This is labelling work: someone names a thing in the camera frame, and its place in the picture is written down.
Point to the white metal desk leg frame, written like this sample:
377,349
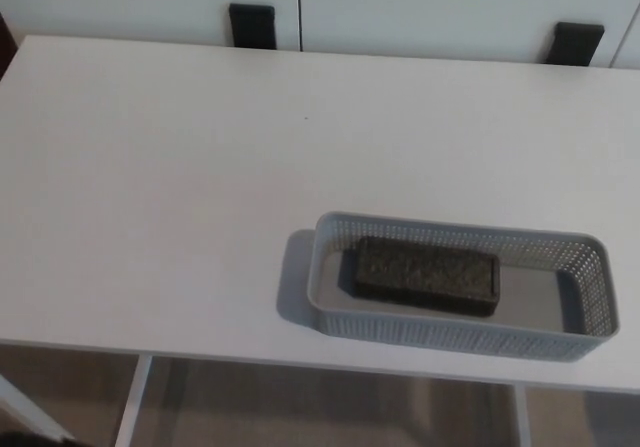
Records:
134,402
521,417

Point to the dark felt whiteboard eraser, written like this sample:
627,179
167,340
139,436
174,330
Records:
425,277

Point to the grey perforated plastic basket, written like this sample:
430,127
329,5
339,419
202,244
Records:
450,337

